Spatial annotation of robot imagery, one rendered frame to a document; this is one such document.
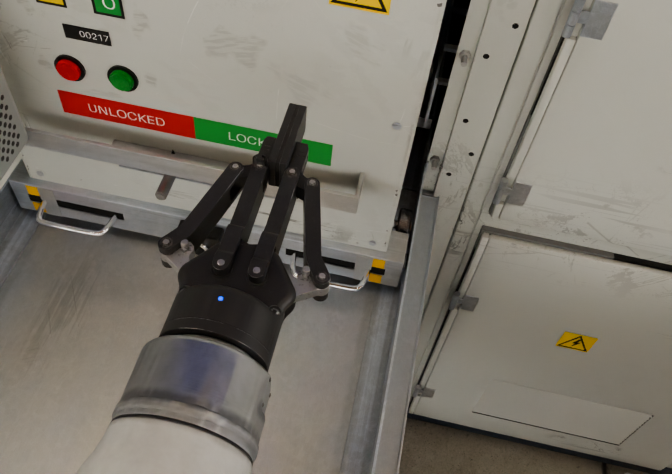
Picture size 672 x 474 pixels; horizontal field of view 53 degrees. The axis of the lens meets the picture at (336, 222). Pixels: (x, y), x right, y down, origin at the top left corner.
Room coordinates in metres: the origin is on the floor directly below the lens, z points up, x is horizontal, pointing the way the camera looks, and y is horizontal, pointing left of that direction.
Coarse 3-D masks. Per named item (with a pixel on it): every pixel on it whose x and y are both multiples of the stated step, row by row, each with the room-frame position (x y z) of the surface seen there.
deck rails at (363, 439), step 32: (0, 192) 0.54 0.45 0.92; (416, 192) 0.69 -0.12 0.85; (0, 224) 0.52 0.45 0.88; (32, 224) 0.54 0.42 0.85; (416, 224) 0.58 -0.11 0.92; (0, 256) 0.48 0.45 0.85; (0, 288) 0.43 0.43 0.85; (384, 288) 0.51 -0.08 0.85; (384, 320) 0.46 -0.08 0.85; (384, 352) 0.41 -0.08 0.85; (384, 384) 0.36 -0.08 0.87; (352, 416) 0.32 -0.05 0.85; (384, 416) 0.33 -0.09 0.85; (352, 448) 0.28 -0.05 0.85
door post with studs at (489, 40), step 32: (480, 0) 0.70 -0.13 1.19; (512, 0) 0.69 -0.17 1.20; (480, 32) 0.70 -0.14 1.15; (512, 32) 0.69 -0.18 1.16; (480, 64) 0.69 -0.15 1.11; (448, 96) 0.70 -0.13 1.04; (480, 96) 0.69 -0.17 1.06; (448, 128) 0.70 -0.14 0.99; (480, 128) 0.69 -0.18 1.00; (448, 160) 0.69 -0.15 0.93; (448, 192) 0.69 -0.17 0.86; (448, 224) 0.69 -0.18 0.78
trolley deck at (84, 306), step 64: (64, 256) 0.50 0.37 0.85; (128, 256) 0.51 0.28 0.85; (0, 320) 0.39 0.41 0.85; (64, 320) 0.40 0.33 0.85; (128, 320) 0.41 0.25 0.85; (320, 320) 0.45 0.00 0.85; (0, 384) 0.31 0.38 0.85; (64, 384) 0.32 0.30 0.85; (320, 384) 0.36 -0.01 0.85; (0, 448) 0.23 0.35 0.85; (64, 448) 0.24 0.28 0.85; (320, 448) 0.28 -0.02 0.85; (384, 448) 0.29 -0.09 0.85
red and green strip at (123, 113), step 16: (64, 96) 0.56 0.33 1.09; (80, 96) 0.55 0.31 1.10; (80, 112) 0.55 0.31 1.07; (96, 112) 0.55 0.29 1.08; (112, 112) 0.55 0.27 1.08; (128, 112) 0.55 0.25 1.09; (144, 112) 0.55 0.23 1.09; (160, 112) 0.54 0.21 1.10; (160, 128) 0.54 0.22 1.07; (176, 128) 0.54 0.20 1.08; (192, 128) 0.54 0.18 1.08; (208, 128) 0.54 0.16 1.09; (224, 128) 0.54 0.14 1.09; (240, 128) 0.54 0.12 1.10; (224, 144) 0.54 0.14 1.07; (240, 144) 0.54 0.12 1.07; (256, 144) 0.53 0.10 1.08; (320, 144) 0.53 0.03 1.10; (320, 160) 0.53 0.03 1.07
